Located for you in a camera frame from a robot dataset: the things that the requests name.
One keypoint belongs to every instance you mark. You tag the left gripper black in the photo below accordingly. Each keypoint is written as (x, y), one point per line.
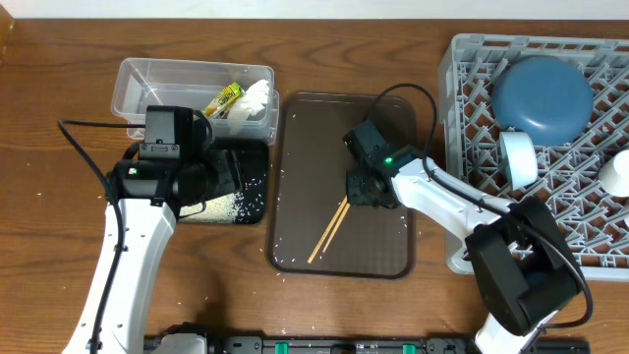
(224, 168)

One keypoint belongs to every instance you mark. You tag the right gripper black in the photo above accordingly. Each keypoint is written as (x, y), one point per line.
(360, 197)

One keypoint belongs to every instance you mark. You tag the wooden chopstick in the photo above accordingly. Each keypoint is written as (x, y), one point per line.
(336, 226)
(322, 240)

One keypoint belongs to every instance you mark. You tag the yellow green snack wrapper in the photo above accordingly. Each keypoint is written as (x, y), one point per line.
(223, 101)

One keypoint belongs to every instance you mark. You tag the light blue small bowl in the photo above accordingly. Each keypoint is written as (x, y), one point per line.
(518, 151)

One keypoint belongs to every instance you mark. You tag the dark blue plate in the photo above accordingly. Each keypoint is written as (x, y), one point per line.
(544, 97)

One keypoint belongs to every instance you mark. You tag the white cup pink inside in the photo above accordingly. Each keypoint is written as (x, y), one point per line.
(614, 175)

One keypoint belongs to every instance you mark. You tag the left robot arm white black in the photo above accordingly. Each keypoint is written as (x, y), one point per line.
(179, 163)

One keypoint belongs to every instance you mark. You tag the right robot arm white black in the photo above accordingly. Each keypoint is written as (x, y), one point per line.
(523, 267)

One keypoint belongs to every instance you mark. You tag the black waste tray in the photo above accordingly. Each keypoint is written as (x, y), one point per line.
(252, 155)

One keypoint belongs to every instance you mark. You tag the clear plastic waste bin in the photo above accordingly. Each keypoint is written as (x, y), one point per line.
(142, 82)

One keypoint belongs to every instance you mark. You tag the grey dishwasher rack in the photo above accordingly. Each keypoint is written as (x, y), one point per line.
(593, 221)

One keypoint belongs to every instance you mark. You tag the pile of white rice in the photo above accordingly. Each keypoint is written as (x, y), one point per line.
(243, 207)

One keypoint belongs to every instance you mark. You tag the brown serving tray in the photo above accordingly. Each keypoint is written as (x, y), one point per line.
(310, 169)

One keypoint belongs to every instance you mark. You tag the crumpled white tissue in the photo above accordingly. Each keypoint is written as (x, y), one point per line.
(251, 103)

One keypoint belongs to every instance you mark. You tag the black rail with green clips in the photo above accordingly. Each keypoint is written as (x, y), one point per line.
(198, 338)

